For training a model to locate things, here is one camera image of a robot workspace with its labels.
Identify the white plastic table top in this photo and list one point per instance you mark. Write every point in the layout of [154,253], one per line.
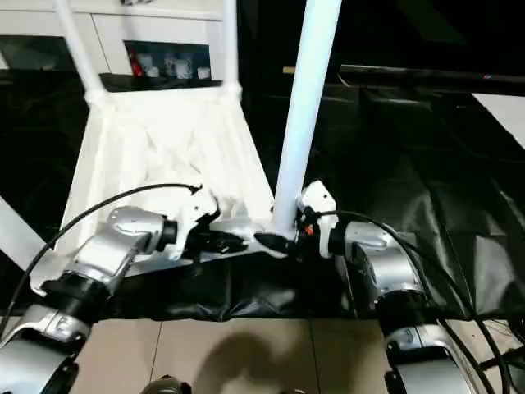
[164,139]

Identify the white plastic table leg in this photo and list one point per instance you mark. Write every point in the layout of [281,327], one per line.
[18,234]
[75,45]
[230,41]
[303,98]

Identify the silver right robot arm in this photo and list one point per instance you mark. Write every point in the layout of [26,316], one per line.
[385,263]

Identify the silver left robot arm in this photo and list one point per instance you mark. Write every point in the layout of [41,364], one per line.
[115,242]

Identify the black mat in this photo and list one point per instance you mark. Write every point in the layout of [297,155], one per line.
[410,180]

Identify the grey robot foot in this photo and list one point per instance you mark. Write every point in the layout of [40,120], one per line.
[164,386]

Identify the small yellow tag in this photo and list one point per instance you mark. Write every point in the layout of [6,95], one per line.
[289,70]

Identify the white cabinet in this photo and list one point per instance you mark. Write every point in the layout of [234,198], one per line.
[164,25]

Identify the white flat board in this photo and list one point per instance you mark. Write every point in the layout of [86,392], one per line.
[502,111]

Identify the black floor stand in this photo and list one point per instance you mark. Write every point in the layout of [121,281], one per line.
[502,357]

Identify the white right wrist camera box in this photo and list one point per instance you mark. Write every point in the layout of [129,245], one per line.
[316,197]

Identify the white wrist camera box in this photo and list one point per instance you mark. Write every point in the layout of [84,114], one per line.
[193,212]
[316,197]

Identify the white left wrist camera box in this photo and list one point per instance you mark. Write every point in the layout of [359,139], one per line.
[193,212]

